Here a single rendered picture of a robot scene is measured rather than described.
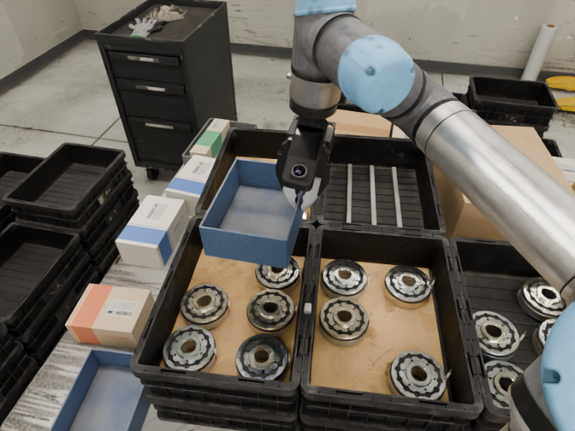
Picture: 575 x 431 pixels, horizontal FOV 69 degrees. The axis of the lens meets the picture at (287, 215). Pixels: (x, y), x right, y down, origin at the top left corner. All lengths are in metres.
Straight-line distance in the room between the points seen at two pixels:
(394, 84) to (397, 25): 3.52
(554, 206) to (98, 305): 0.95
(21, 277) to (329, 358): 1.30
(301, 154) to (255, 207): 0.24
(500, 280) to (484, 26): 3.15
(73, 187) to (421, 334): 1.53
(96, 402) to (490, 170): 0.90
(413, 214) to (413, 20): 2.93
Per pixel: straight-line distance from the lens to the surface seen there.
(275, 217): 0.79
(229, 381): 0.76
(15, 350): 1.66
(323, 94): 0.60
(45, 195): 2.00
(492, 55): 4.16
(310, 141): 0.62
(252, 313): 0.91
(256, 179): 0.85
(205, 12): 2.58
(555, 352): 0.29
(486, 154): 0.50
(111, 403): 1.06
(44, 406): 1.12
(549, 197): 0.48
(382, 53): 0.47
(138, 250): 1.21
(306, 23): 0.56
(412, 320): 0.97
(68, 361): 1.15
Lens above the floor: 1.61
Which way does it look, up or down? 43 degrees down
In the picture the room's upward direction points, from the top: straight up
